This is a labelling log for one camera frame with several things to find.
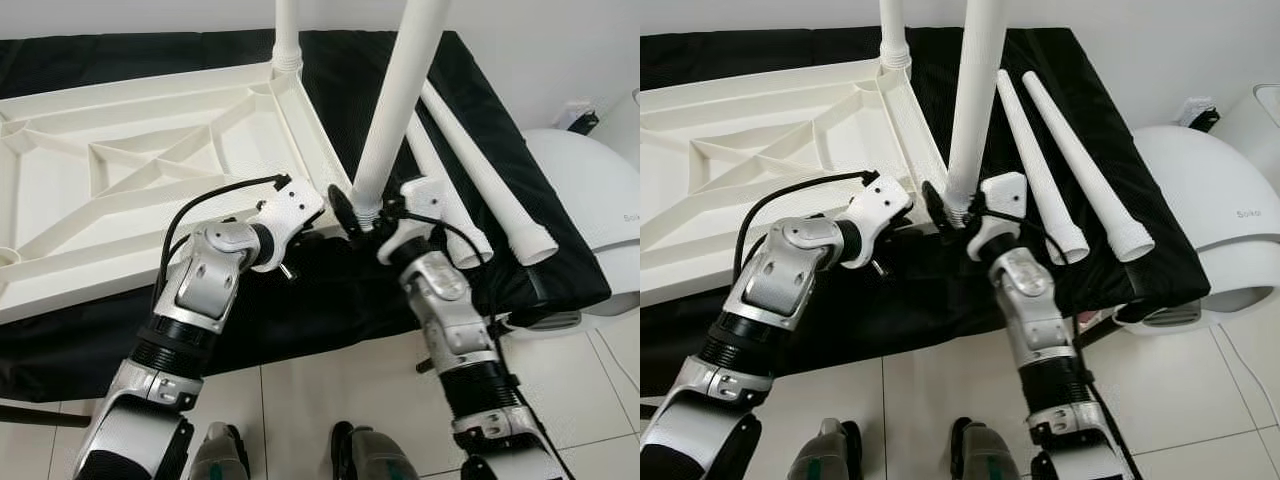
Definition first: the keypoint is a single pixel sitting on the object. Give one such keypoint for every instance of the white plastic table top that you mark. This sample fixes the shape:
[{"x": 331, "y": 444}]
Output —
[
  {"x": 680, "y": 190},
  {"x": 50, "y": 210}
]

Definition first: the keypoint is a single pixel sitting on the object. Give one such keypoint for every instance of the white dome appliance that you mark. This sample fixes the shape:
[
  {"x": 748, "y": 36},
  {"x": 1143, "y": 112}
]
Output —
[
  {"x": 590, "y": 180},
  {"x": 1200, "y": 180}
]

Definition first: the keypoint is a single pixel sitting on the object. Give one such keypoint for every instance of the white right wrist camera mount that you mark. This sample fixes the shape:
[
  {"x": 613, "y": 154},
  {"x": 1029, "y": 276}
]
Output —
[
  {"x": 420, "y": 200},
  {"x": 1000, "y": 200}
]

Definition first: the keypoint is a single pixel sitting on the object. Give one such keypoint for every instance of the black padded bed cover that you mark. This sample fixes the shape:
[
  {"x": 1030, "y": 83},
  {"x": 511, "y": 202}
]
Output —
[
  {"x": 930, "y": 310},
  {"x": 330, "y": 310}
]

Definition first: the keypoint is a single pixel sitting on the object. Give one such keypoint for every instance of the grey left robot foot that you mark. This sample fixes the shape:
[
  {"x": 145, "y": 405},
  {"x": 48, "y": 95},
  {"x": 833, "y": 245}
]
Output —
[
  {"x": 825, "y": 452},
  {"x": 218, "y": 455}
]

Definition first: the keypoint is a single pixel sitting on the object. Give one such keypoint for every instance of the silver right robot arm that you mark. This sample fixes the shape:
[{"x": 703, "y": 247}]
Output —
[
  {"x": 445, "y": 300},
  {"x": 1030, "y": 300}
]

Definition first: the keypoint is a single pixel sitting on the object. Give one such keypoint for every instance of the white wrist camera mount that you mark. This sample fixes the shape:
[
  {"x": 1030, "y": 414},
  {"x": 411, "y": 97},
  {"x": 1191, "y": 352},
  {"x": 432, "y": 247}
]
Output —
[
  {"x": 295, "y": 210},
  {"x": 885, "y": 205},
  {"x": 420, "y": 200},
  {"x": 1000, "y": 200}
]

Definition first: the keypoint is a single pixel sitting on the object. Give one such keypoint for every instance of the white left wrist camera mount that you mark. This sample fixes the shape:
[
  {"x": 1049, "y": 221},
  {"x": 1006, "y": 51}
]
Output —
[
  {"x": 885, "y": 205},
  {"x": 295, "y": 210}
]

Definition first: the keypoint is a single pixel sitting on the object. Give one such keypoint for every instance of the white plastic table leg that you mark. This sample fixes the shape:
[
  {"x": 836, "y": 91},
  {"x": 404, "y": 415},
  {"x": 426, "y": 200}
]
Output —
[
  {"x": 975, "y": 100},
  {"x": 480, "y": 160},
  {"x": 1035, "y": 160},
  {"x": 893, "y": 25},
  {"x": 430, "y": 165},
  {"x": 400, "y": 100},
  {"x": 1080, "y": 150},
  {"x": 287, "y": 30}
]

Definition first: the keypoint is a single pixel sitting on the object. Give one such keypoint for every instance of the black metal bed leg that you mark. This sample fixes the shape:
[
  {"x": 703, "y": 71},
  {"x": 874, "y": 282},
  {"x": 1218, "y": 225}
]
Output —
[
  {"x": 40, "y": 415},
  {"x": 425, "y": 365}
]

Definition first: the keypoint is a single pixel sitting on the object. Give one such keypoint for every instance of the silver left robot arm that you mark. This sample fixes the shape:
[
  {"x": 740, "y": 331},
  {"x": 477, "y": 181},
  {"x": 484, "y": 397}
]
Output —
[
  {"x": 780, "y": 280},
  {"x": 200, "y": 290}
]

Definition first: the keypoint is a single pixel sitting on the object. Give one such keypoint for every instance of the wall socket black plug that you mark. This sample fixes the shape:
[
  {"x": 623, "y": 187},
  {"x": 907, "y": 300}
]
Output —
[
  {"x": 1198, "y": 113},
  {"x": 578, "y": 118}
]

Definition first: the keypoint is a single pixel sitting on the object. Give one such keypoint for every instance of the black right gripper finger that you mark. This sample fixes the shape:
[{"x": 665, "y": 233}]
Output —
[
  {"x": 935, "y": 205},
  {"x": 345, "y": 210}
]

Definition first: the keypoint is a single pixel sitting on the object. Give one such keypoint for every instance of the grey right robot foot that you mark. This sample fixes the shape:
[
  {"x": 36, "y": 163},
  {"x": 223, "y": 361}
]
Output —
[
  {"x": 985, "y": 455},
  {"x": 370, "y": 458}
]

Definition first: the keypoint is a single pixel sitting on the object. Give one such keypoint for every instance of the grey robot foot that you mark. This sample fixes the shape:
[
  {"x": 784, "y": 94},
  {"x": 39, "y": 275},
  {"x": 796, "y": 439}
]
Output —
[
  {"x": 985, "y": 455},
  {"x": 218, "y": 455},
  {"x": 825, "y": 452},
  {"x": 370, "y": 458}
]

